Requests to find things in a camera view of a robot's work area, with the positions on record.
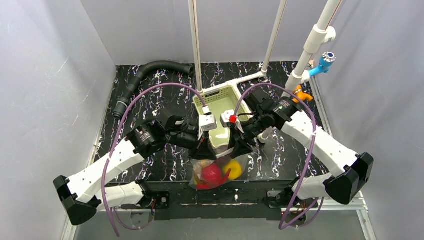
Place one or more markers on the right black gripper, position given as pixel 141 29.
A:
pixel 239 138

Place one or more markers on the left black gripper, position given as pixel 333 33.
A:
pixel 202 144

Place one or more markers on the clear polka dot zip bag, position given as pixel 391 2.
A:
pixel 221 161

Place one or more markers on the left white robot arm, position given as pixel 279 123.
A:
pixel 85 193

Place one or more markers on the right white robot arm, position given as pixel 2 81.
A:
pixel 348 170

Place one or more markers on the red fake apple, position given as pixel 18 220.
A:
pixel 211 174

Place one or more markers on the red fake chili pepper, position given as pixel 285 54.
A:
pixel 205 186

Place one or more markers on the pale green plastic basket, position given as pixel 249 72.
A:
pixel 219 99

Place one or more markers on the orange plastic faucet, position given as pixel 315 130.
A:
pixel 298 92

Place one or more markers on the blue plastic faucet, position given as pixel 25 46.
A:
pixel 325 62

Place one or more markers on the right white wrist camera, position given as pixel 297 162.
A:
pixel 225 118

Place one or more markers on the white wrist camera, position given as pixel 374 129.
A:
pixel 207 121
pixel 225 118

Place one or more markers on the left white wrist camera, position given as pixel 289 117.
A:
pixel 207 121

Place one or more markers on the white PVC pipe frame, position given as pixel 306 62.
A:
pixel 262 30

